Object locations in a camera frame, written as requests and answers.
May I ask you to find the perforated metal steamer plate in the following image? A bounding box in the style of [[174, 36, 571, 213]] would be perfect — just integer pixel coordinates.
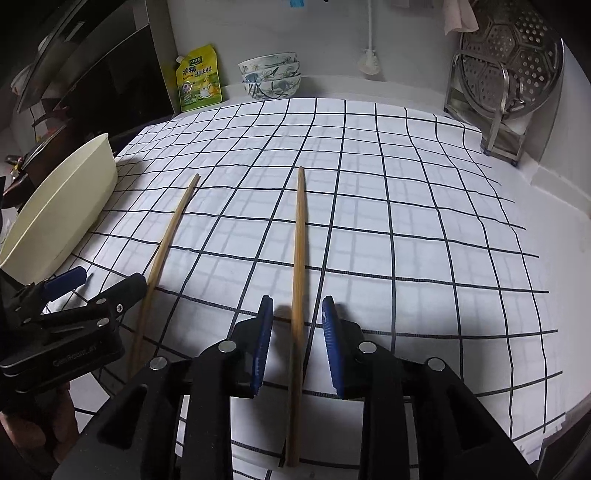
[[459, 0, 565, 121]]

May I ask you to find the metal dish rack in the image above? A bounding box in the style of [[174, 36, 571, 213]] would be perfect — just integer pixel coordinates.
[[444, 50, 527, 164]]

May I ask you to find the white cable with plug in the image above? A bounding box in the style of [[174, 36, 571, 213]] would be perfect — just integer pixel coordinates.
[[358, 0, 382, 75]]

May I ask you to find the wooden chopstick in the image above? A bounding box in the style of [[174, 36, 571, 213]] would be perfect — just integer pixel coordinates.
[[284, 166, 308, 468], [127, 173, 201, 379]]

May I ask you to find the person's left hand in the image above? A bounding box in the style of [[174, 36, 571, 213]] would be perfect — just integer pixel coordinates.
[[0, 376, 81, 467]]

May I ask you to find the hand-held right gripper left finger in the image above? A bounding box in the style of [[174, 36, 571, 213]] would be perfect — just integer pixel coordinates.
[[51, 295, 274, 480]]

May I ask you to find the black range hood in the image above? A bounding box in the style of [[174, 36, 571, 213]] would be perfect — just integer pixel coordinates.
[[9, 0, 178, 139]]

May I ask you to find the yellow seasoning pouch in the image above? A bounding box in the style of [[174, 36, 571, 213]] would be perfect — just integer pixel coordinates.
[[174, 44, 223, 114]]

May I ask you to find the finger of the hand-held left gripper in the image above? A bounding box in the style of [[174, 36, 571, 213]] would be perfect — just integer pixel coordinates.
[[9, 266, 88, 319], [41, 272, 147, 342]]

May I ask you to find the dark pot with lid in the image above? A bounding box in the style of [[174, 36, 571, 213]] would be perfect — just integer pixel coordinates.
[[6, 105, 77, 208]]

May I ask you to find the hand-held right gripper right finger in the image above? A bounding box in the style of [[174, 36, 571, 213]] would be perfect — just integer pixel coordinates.
[[322, 295, 539, 480]]

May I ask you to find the cream plastic basin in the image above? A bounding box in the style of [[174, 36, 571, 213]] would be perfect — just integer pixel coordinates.
[[0, 133, 119, 284]]

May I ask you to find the white black-grid cloth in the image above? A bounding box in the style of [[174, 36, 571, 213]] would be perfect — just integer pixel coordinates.
[[41, 97, 568, 480]]

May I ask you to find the pink towel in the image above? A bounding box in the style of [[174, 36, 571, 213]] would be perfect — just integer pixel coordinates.
[[443, 0, 478, 35]]

